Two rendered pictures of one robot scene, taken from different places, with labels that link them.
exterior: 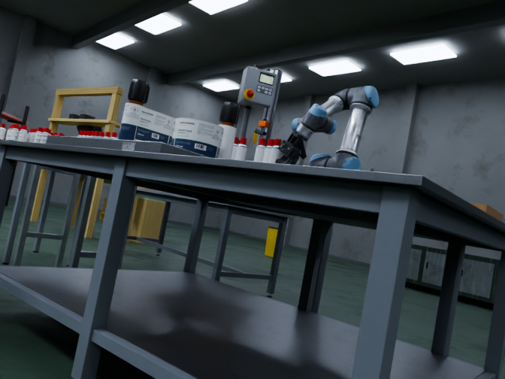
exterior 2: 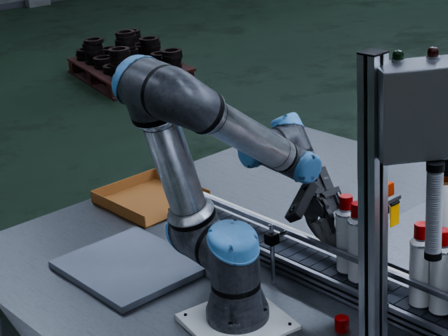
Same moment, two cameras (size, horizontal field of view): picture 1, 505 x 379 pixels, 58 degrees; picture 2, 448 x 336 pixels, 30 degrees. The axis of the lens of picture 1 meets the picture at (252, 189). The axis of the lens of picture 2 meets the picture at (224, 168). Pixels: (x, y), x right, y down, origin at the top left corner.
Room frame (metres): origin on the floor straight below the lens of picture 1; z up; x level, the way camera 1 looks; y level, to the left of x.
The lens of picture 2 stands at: (4.03, 0.00, 1.90)
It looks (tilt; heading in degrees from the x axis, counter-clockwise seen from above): 21 degrees down; 191
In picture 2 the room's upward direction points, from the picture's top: 4 degrees counter-clockwise
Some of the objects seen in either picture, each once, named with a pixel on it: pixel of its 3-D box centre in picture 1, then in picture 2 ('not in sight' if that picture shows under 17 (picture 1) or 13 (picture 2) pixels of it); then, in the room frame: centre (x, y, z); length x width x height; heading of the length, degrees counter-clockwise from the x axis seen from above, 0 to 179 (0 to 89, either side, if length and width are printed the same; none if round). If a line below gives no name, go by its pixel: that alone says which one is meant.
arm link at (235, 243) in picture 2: (321, 168); (232, 254); (2.34, -0.33, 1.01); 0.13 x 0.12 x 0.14; 47
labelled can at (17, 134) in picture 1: (41, 144); not in sight; (3.94, 1.89, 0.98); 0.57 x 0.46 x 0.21; 141
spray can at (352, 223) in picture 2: (267, 159); (358, 241); (2.21, -0.05, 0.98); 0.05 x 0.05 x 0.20
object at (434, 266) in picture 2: (232, 156); (441, 271); (2.35, 0.14, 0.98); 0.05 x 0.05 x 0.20
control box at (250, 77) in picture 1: (257, 89); (418, 109); (2.41, 0.08, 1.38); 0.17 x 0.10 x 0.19; 106
